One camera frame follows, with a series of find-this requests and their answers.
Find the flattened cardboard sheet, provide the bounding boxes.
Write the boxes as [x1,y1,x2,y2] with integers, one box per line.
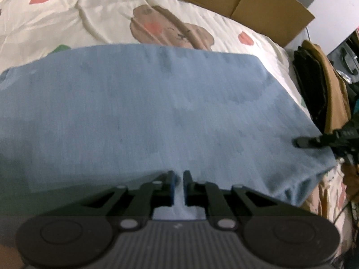
[84,0,315,48]

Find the folded brown garment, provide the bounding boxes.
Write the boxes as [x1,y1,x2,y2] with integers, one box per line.
[301,40,353,135]

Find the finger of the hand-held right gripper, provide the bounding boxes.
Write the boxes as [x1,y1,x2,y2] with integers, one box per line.
[292,134,335,150]

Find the person's right hand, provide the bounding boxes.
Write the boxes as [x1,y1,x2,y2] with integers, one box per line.
[341,163,359,197]

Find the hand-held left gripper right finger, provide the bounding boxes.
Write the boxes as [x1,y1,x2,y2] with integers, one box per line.
[183,170,284,229]

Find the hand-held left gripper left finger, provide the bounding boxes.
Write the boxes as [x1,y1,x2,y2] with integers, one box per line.
[76,170,177,229]

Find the light blue denim pants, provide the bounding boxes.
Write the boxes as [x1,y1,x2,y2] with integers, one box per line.
[0,44,338,222]

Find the black garment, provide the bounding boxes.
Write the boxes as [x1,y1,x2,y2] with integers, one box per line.
[344,73,359,124]

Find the cream bear print bed sheet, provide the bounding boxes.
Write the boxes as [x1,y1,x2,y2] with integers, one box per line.
[0,0,354,258]

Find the folded dark patterned garment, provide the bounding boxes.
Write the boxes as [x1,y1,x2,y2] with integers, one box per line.
[293,45,334,134]

